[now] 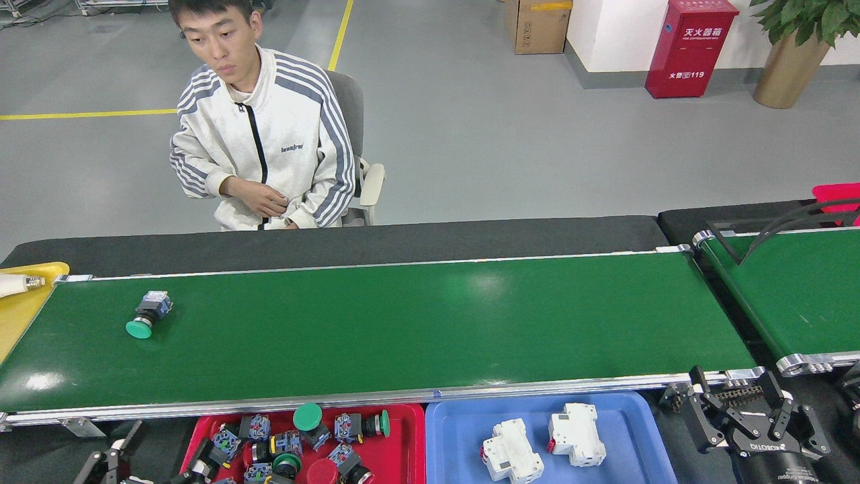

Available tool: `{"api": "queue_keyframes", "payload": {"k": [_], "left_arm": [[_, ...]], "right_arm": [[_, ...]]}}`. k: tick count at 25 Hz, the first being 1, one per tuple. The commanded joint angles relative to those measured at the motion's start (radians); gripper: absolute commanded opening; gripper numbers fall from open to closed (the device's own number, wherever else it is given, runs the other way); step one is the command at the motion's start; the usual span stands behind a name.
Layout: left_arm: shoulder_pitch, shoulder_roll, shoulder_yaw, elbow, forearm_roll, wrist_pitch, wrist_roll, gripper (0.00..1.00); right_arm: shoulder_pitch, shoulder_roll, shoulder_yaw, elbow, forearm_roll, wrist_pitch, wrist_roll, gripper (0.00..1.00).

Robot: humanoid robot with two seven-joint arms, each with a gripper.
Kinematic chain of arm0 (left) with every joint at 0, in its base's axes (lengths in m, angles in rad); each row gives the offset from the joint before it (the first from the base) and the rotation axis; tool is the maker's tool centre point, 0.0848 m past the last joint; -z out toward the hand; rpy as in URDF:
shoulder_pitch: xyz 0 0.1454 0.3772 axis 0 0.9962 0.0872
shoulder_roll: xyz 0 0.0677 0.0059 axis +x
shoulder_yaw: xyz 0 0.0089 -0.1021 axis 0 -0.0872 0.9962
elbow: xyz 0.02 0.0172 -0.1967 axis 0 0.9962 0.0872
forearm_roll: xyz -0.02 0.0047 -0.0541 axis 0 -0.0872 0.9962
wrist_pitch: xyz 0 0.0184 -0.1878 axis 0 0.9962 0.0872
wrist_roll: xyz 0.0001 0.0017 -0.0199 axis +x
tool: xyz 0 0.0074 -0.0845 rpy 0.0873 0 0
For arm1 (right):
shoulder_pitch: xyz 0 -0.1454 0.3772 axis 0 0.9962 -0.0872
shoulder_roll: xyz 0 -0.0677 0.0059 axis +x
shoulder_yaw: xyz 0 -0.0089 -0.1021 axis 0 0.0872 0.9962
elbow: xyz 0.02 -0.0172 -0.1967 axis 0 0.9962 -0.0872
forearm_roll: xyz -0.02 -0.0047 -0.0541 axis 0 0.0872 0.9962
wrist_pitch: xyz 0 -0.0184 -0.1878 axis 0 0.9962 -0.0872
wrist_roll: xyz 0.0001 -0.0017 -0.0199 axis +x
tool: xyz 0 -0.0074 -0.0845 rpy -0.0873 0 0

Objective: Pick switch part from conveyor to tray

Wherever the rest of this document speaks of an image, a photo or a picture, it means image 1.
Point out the seated person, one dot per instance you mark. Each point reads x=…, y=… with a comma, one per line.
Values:
x=289, y=148

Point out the red plastic tray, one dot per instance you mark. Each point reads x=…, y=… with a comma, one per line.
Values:
x=403, y=464

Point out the white light bulb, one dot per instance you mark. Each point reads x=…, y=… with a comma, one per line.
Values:
x=13, y=285

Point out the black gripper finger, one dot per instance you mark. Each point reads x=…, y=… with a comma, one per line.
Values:
x=709, y=423
x=793, y=430
x=201, y=470
x=107, y=467

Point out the potted plant in gold planter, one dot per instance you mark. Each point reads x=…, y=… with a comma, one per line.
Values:
x=786, y=74

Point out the short green conveyor belt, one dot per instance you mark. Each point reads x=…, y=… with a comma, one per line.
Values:
x=806, y=296

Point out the long green conveyor belt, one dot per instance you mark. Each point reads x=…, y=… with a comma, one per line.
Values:
x=403, y=323

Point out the white circuit breaker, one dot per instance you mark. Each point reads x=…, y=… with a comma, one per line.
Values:
x=576, y=433
x=510, y=452

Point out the blue plastic tray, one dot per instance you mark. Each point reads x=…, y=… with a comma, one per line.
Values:
x=457, y=437

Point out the brown cardboard box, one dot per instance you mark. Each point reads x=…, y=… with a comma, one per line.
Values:
x=537, y=30

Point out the seated person's right hand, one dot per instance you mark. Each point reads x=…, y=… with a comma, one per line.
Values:
x=261, y=196

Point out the yellow plastic tray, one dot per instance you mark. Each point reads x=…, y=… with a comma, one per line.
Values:
x=20, y=316

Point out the red fire extinguisher box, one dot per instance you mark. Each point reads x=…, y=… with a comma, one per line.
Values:
x=692, y=54

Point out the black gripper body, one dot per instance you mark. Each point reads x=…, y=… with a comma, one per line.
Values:
x=769, y=464

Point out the red plastic bin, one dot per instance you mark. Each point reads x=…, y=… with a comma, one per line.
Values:
x=836, y=193

